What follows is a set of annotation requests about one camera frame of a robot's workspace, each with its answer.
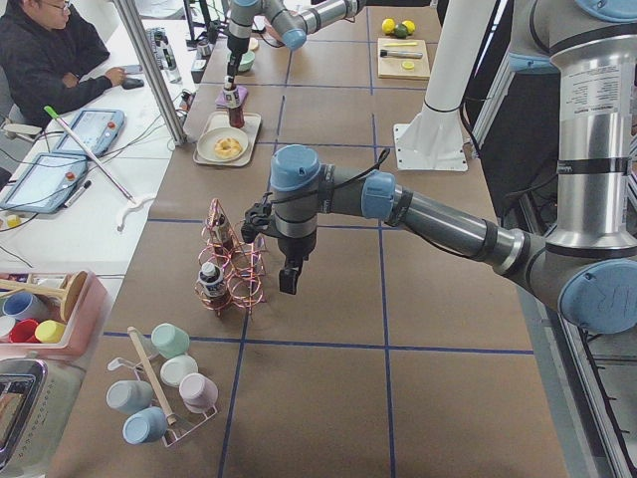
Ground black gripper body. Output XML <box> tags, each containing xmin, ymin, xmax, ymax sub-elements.
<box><xmin>227</xmin><ymin>34</ymin><xmax>247</xmax><ymax>78</ymax></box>
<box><xmin>241</xmin><ymin>195</ymin><xmax>317</xmax><ymax>272</ymax></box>

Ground tea bottle rack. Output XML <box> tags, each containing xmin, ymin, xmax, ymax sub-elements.
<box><xmin>223</xmin><ymin>85</ymin><xmax>245</xmax><ymax>128</ymax></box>
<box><xmin>207</xmin><ymin>211</ymin><xmax>234</xmax><ymax>254</ymax></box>
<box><xmin>198</xmin><ymin>262</ymin><xmax>227</xmax><ymax>306</ymax></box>

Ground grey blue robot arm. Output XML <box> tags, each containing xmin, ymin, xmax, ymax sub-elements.
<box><xmin>241</xmin><ymin>1</ymin><xmax>636</xmax><ymax>334</ymax></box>
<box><xmin>225</xmin><ymin>0</ymin><xmax>366</xmax><ymax>85</ymax></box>

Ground beige serving tray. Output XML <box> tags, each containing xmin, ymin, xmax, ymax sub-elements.
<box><xmin>193</xmin><ymin>111</ymin><xmax>262</xmax><ymax>167</ymax></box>

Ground tea bottle top rack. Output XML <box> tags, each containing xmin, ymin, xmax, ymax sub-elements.
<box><xmin>207</xmin><ymin>211</ymin><xmax>234</xmax><ymax>254</ymax></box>

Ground tea bottle bottom rack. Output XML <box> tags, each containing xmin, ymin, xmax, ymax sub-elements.
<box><xmin>198</xmin><ymin>262</ymin><xmax>227</xmax><ymax>306</ymax></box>

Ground mint green bowl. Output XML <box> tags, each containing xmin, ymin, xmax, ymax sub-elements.
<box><xmin>237</xmin><ymin>51</ymin><xmax>256</xmax><ymax>74</ymax></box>

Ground purple folded cloth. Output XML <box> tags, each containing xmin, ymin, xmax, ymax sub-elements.
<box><xmin>215</xmin><ymin>85</ymin><xmax>248</xmax><ymax>108</ymax></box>

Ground glazed donut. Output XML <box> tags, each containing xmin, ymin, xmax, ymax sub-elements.
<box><xmin>214</xmin><ymin>137</ymin><xmax>243</xmax><ymax>160</ymax></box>

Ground cream plate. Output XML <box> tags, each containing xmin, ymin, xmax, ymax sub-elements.
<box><xmin>196</xmin><ymin>126</ymin><xmax>249</xmax><ymax>162</ymax></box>

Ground black computer mouse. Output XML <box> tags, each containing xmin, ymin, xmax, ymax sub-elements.
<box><xmin>121</xmin><ymin>78</ymin><xmax>144</xmax><ymax>91</ymax></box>

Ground white grabber stick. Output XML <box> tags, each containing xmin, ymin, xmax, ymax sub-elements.
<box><xmin>44</xmin><ymin>106</ymin><xmax>156</xmax><ymax>232</ymax></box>

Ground mint green cup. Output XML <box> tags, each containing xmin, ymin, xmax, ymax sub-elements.
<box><xmin>151</xmin><ymin>323</ymin><xmax>190</xmax><ymax>359</ymax></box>

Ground upper teach pendant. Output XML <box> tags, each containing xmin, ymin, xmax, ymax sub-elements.
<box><xmin>69</xmin><ymin>109</ymin><xmax>125</xmax><ymax>157</ymax></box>

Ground teach pendant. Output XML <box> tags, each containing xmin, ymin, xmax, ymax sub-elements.
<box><xmin>1</xmin><ymin>152</ymin><xmax>88</xmax><ymax>214</ymax></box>
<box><xmin>69</xmin><ymin>109</ymin><xmax>125</xmax><ymax>157</ymax></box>

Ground pink cup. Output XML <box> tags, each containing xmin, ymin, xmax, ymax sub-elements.
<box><xmin>179</xmin><ymin>372</ymin><xmax>219</xmax><ymax>413</ymax></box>

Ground white cup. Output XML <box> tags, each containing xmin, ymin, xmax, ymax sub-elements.
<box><xmin>160</xmin><ymin>354</ymin><xmax>198</xmax><ymax>387</ymax></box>

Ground steel black muddler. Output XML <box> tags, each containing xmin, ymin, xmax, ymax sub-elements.
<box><xmin>379</xmin><ymin>49</ymin><xmax>424</xmax><ymax>59</ymax></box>

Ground left yellow lemon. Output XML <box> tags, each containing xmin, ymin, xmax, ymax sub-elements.
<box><xmin>381</xmin><ymin>18</ymin><xmax>396</xmax><ymax>35</ymax></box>

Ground yellow lemon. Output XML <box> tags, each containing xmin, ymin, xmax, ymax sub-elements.
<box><xmin>401</xmin><ymin>20</ymin><xmax>416</xmax><ymax>35</ymax></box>
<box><xmin>381</xmin><ymin>18</ymin><xmax>396</xmax><ymax>35</ymax></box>

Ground wooden cutting board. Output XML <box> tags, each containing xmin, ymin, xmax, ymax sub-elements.
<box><xmin>377</xmin><ymin>38</ymin><xmax>430</xmax><ymax>80</ymax></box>

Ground green lime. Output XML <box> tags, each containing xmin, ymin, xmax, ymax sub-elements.
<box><xmin>393</xmin><ymin>24</ymin><xmax>409</xmax><ymax>39</ymax></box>

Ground yellow plastic knife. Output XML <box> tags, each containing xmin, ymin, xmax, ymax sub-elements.
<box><xmin>382</xmin><ymin>41</ymin><xmax>419</xmax><ymax>48</ymax></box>

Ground black marker pen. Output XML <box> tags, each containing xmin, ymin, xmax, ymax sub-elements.
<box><xmin>64</xmin><ymin>180</ymin><xmax>93</xmax><ymax>208</ymax></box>

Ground right yellow lemon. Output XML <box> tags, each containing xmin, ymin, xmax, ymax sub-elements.
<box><xmin>401</xmin><ymin>20</ymin><xmax>416</xmax><ymax>35</ymax></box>

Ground person in black hoodie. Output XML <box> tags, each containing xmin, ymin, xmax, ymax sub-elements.
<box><xmin>1</xmin><ymin>1</ymin><xmax>126</xmax><ymax>127</ymax></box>

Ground grey cup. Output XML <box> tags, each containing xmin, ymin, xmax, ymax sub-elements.
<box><xmin>106</xmin><ymin>380</ymin><xmax>153</xmax><ymax>414</ymax></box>

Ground pink storage bin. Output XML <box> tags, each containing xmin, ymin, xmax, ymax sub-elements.
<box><xmin>1</xmin><ymin>271</ymin><xmax>106</xmax><ymax>359</ymax></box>

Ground light blue cup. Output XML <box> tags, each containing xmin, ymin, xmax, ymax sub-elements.
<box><xmin>122</xmin><ymin>406</ymin><xmax>168</xmax><ymax>445</ymax></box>

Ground lower teach pendant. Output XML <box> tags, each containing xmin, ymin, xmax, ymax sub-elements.
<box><xmin>1</xmin><ymin>152</ymin><xmax>88</xmax><ymax>214</ymax></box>

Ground silver toaster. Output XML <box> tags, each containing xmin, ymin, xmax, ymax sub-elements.
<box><xmin>1</xmin><ymin>358</ymin><xmax>84</xmax><ymax>477</ymax></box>

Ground copper wire bottle rack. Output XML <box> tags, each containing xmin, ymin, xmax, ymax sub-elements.
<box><xmin>194</xmin><ymin>198</ymin><xmax>267</xmax><ymax>317</ymax></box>

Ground aluminium frame post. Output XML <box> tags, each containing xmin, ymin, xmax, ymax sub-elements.
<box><xmin>114</xmin><ymin>0</ymin><xmax>187</xmax><ymax>146</ymax></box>

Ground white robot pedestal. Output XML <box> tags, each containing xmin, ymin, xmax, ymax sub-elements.
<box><xmin>394</xmin><ymin>0</ymin><xmax>497</xmax><ymax>172</ymax></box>

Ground wooden wire cup rack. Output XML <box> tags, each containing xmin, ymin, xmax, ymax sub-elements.
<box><xmin>106</xmin><ymin>327</ymin><xmax>218</xmax><ymax>448</ymax></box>

